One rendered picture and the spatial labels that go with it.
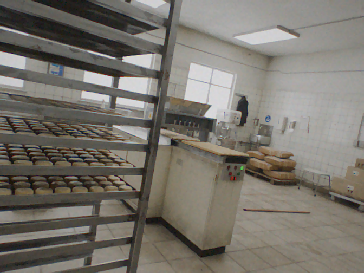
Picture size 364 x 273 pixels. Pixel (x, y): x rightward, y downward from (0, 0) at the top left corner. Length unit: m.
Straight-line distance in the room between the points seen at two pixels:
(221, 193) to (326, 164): 4.56
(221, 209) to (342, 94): 4.81
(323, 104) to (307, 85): 0.65
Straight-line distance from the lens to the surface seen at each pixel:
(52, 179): 1.15
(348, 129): 6.62
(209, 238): 2.56
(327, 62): 7.20
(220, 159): 2.33
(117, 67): 0.98
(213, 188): 2.38
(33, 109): 0.92
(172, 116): 2.90
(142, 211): 1.10
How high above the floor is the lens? 1.22
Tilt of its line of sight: 6 degrees down
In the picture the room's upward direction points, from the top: 10 degrees clockwise
